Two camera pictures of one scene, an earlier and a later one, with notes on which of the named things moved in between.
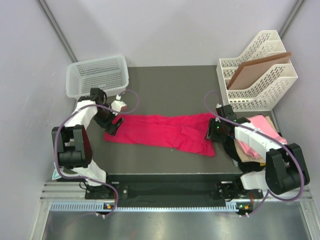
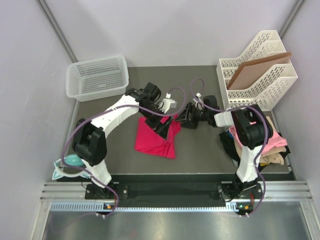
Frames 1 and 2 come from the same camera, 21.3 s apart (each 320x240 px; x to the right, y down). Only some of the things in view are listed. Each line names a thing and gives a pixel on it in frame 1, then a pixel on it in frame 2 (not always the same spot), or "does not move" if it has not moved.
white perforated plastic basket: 110,73 does not move
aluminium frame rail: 61,191 does not move
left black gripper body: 104,117 → 153,120
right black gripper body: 216,131 → 197,115
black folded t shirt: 230,146 does not move
